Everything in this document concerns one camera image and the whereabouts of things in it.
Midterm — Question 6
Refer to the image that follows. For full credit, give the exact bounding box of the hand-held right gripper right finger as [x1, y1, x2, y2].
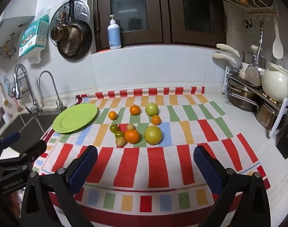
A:
[193, 145, 271, 227]

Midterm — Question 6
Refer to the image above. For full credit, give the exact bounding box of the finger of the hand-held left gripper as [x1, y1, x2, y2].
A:
[0, 132, 21, 159]
[0, 139, 47, 171]

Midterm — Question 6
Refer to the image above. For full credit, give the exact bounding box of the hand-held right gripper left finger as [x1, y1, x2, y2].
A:
[20, 145, 98, 227]

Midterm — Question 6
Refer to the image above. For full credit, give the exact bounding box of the green plate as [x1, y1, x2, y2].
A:
[52, 103, 98, 134]

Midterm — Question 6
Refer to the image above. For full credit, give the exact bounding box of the large orange mandarin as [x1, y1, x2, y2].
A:
[124, 129, 141, 144]

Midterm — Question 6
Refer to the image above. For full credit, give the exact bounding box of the large yellow-green apple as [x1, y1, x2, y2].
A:
[144, 125, 163, 145]

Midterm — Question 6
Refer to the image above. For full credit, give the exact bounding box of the dark kitchen sink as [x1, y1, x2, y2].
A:
[0, 110, 61, 145]

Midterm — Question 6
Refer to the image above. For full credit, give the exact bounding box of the chrome pull-down faucet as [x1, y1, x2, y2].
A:
[13, 63, 43, 114]

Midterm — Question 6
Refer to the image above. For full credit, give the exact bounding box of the striped colourful tablecloth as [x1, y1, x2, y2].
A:
[32, 86, 271, 227]

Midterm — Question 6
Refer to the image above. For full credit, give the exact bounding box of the chrome gooseneck faucet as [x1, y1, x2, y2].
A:
[38, 70, 67, 111]

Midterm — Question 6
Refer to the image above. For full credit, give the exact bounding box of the orange mandarin with stem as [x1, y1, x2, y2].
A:
[130, 104, 141, 116]

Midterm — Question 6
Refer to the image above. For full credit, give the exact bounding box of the steel cooking pot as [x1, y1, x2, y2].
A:
[255, 99, 287, 130]
[227, 78, 260, 112]

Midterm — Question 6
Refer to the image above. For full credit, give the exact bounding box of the green apple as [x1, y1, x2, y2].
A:
[145, 102, 159, 116]

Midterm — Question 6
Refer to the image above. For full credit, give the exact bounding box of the black cleaver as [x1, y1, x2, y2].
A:
[275, 113, 288, 160]

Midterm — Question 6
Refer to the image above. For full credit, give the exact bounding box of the white plastic bag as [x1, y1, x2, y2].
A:
[28, 50, 44, 64]

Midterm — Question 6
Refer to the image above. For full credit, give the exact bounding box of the white dish rack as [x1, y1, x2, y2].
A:
[222, 66, 288, 139]

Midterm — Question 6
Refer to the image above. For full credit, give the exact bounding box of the teal bag dispenser box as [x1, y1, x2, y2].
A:
[18, 14, 50, 58]

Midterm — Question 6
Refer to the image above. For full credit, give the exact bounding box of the white ceramic kettle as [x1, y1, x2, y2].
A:
[262, 63, 288, 103]

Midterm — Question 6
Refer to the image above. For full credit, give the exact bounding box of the gold mesh strainer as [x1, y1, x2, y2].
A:
[57, 27, 83, 56]

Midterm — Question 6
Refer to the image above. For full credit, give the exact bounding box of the small brass pot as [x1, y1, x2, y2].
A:
[50, 11, 69, 42]

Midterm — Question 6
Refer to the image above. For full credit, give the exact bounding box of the steel pot with lid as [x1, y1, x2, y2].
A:
[242, 45, 267, 67]

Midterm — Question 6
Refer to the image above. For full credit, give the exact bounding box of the black frying pan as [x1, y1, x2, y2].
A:
[57, 0, 93, 61]

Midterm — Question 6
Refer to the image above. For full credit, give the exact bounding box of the white blue pump bottle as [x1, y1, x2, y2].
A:
[107, 15, 122, 50]

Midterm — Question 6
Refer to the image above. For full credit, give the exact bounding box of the steel ladle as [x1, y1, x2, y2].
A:
[255, 20, 265, 64]

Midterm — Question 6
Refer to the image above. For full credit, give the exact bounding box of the white rice paddle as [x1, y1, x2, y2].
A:
[272, 18, 284, 59]

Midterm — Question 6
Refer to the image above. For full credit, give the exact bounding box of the perforated steel steamer plate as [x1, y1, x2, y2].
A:
[50, 0, 90, 46]

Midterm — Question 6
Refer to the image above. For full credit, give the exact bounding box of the black wire sponge caddy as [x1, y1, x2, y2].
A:
[8, 74, 28, 97]

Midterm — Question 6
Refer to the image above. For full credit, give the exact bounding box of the brass wall tap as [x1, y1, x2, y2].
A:
[0, 33, 17, 61]

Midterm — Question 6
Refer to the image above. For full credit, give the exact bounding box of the dark brown window frame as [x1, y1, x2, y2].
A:
[92, 0, 167, 52]
[166, 0, 227, 46]

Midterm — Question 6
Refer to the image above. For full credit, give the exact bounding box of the wooden hook rail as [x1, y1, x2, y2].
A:
[247, 9, 278, 20]

